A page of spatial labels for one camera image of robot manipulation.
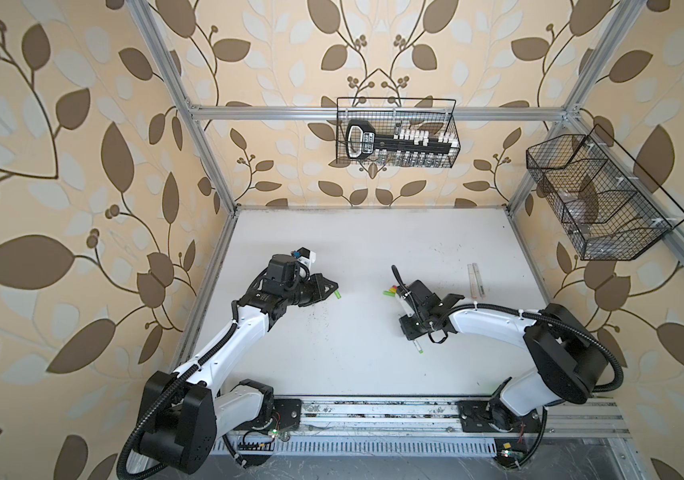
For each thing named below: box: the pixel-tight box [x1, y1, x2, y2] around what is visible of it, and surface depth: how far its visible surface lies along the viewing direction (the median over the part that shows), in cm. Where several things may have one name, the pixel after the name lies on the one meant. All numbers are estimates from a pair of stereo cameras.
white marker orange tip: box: [467, 263, 478, 300], surface depth 102 cm
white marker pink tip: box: [472, 262, 486, 298], surface depth 101 cm
